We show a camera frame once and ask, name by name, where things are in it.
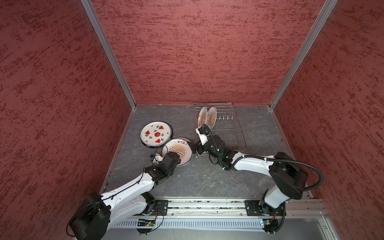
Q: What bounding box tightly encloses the orange sunburst white plate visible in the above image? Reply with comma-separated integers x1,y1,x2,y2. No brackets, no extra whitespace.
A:
197,106,208,128

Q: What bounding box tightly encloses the watermelon plate blue rim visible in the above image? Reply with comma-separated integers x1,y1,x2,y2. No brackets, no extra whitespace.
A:
140,121,173,148

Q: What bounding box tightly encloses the patterned white plate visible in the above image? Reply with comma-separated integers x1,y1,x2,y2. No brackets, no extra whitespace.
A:
177,156,195,167

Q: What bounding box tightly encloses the dark rim striped plate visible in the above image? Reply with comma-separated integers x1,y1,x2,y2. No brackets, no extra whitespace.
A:
140,132,173,148

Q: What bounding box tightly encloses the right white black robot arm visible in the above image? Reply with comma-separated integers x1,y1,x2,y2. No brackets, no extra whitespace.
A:
190,136,308,216

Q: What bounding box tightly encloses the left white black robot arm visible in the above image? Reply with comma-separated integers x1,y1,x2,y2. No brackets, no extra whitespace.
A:
67,152,181,240

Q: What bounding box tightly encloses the left small circuit board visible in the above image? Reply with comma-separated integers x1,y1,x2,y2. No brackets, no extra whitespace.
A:
137,219,157,228

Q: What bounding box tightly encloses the small circuit board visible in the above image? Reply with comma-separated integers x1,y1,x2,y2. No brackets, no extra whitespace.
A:
137,219,157,228
263,219,280,234

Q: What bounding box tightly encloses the right small circuit board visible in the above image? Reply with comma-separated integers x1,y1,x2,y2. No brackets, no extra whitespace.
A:
263,219,280,234

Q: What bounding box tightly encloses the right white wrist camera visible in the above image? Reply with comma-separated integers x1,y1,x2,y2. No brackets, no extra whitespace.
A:
196,125,210,146

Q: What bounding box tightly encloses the steel wire dish rack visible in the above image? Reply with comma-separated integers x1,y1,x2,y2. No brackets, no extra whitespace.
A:
194,103,247,152

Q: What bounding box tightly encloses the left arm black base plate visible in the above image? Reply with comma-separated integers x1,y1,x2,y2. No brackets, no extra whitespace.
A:
142,200,169,217

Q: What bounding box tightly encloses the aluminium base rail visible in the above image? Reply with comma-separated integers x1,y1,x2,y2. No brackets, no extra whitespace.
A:
86,197,329,218

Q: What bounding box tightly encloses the white perforated cable tray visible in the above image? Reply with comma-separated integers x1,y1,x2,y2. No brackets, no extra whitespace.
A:
114,218,263,231

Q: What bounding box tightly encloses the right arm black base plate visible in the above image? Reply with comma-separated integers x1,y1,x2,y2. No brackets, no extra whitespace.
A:
245,200,286,217

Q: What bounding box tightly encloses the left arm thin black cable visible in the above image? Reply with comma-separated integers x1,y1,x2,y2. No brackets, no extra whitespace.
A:
65,145,160,238

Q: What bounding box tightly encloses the left aluminium corner post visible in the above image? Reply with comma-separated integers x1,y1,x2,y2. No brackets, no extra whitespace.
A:
81,0,137,110

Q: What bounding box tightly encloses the aluminium corner post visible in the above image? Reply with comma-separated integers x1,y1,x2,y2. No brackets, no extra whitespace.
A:
81,0,137,110
269,0,338,111

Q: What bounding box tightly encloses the right aluminium corner post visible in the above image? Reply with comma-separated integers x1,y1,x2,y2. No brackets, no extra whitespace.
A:
269,0,338,111

